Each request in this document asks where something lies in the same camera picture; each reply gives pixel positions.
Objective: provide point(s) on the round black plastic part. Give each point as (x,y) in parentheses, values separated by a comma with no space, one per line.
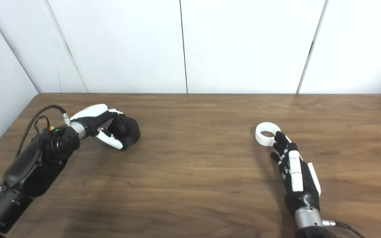
(131,130)

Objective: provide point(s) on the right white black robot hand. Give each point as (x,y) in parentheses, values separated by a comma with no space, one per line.
(301,185)

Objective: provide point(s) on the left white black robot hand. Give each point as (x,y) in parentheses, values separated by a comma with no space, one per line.
(91,120)

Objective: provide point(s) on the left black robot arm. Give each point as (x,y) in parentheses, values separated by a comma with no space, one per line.
(38,165)

